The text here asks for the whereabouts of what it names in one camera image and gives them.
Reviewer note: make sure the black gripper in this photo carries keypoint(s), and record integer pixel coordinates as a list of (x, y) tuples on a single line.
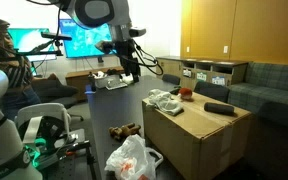
[(125, 50)]

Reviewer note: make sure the white cloth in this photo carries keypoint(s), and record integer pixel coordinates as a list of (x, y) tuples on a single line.
[(163, 101)]

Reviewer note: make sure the dark grey sponge block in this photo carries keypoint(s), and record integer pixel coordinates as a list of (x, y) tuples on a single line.
[(219, 108)]

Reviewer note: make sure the white plastic bag orange print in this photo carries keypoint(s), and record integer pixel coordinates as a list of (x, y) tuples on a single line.
[(133, 160)]

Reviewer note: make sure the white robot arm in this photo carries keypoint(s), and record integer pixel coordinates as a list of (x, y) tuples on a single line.
[(114, 13)]

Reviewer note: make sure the large cardboard box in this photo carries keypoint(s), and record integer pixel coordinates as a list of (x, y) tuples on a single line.
[(199, 144)]

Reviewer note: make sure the wooden low shelf cabinet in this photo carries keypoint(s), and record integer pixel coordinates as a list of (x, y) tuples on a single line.
[(190, 71)]

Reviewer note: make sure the red plush carrot toy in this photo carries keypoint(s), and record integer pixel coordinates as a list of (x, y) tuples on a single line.
[(185, 93)]

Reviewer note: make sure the brown plush moose toy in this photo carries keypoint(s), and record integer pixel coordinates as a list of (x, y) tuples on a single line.
[(120, 133)]

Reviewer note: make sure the dark office chair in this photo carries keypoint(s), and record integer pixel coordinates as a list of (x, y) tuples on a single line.
[(213, 91)]

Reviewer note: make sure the white VR headset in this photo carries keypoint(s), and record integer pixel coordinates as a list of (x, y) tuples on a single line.
[(41, 125)]

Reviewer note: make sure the person in striped shirt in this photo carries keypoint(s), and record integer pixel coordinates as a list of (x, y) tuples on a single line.
[(20, 93)]

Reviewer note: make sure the green plaid sofa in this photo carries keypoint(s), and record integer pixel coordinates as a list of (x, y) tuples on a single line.
[(264, 91)]

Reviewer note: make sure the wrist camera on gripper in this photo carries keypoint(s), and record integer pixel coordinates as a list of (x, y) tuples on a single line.
[(137, 32)]

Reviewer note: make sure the wall mounted monitor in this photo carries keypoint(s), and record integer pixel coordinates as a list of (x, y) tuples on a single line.
[(83, 40)]

